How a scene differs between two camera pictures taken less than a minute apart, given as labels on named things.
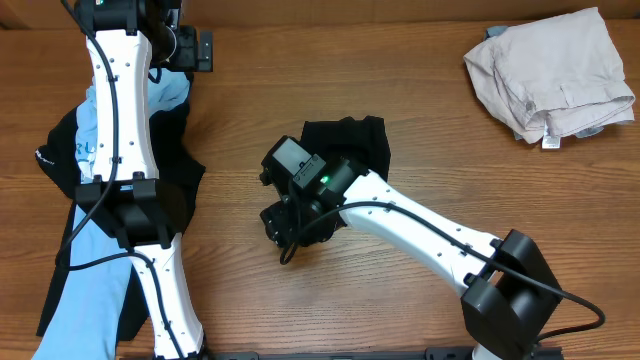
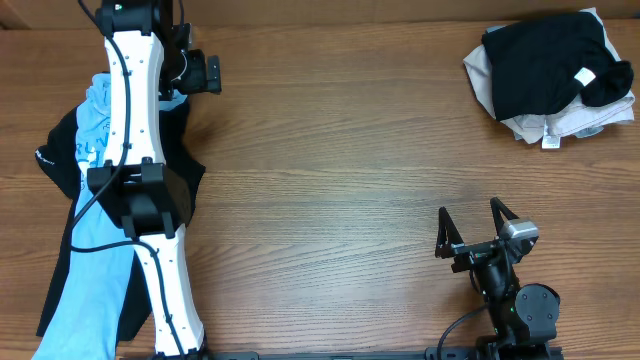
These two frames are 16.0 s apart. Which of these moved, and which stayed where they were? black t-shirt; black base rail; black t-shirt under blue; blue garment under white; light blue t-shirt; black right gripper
Moved: black right gripper; black t-shirt
Stayed: black t-shirt under blue; light blue t-shirt; blue garment under white; black base rail
